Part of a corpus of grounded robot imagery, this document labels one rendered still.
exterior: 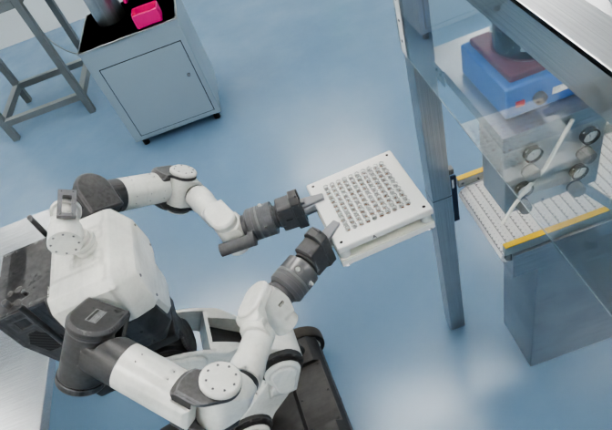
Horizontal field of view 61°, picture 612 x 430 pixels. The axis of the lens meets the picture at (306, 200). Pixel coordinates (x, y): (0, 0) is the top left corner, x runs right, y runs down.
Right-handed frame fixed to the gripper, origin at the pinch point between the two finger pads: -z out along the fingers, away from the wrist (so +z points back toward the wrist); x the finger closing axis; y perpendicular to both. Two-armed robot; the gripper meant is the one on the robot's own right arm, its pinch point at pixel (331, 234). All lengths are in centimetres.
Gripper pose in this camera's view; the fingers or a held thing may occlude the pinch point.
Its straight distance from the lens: 127.6
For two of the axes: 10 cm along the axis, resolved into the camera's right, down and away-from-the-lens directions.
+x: 2.9, 6.6, 7.0
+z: -6.1, 6.9, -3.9
